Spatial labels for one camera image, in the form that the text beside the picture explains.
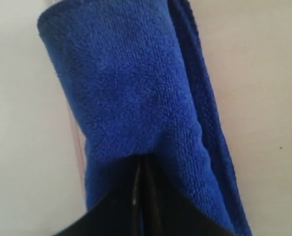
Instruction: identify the blue cloth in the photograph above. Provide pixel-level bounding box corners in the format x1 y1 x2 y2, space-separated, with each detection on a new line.
37 0 252 236

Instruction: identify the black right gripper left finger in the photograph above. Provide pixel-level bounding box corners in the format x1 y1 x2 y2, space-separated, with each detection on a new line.
56 156 142 236

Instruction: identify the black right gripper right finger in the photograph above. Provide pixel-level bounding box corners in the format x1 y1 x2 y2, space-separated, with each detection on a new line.
144 157 232 236

